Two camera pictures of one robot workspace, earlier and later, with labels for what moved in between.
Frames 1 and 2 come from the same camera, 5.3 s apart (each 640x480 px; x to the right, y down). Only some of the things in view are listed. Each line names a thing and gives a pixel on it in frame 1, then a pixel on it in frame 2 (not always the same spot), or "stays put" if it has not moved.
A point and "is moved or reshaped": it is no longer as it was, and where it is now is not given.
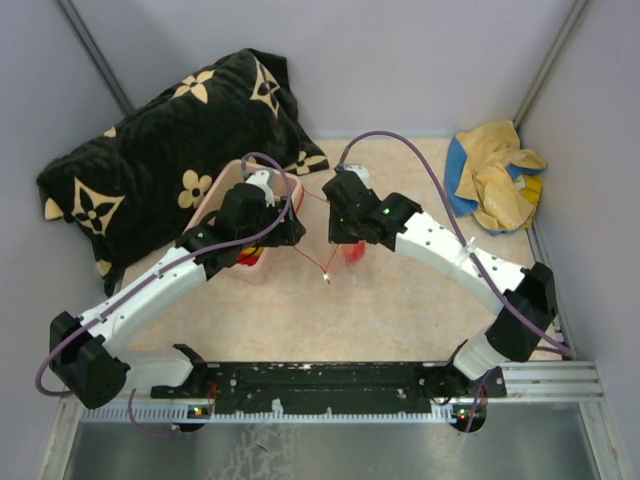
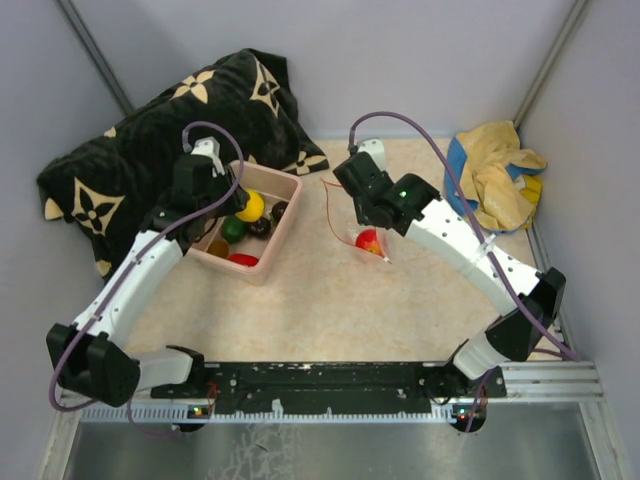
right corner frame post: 575,13 stays put
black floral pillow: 136,192 stays put
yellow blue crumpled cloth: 489,174 stays put
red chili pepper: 244,258 stays put
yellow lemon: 252,250 is moved or reshaped
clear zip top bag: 341,263 is moved or reshaped
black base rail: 329,386 stays put
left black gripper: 288,235 -> 228,181
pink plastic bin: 248,267 stays put
